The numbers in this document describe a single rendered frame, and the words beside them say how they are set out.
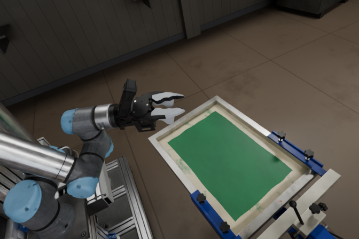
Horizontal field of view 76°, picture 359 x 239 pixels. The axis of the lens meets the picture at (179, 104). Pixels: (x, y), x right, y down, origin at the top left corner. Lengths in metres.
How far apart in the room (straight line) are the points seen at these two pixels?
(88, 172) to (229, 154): 0.88
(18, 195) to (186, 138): 0.92
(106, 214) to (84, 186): 1.59
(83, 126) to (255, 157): 0.97
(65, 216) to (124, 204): 1.25
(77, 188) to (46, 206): 0.27
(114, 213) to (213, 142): 1.19
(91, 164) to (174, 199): 1.70
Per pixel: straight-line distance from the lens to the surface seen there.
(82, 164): 0.71
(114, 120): 0.67
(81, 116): 0.71
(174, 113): 0.62
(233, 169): 1.33
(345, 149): 2.79
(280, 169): 1.35
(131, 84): 0.60
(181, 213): 2.29
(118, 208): 2.24
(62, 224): 1.04
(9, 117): 0.86
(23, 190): 0.95
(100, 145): 0.76
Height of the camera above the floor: 2.10
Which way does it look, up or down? 42 degrees down
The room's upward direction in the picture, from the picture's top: 14 degrees counter-clockwise
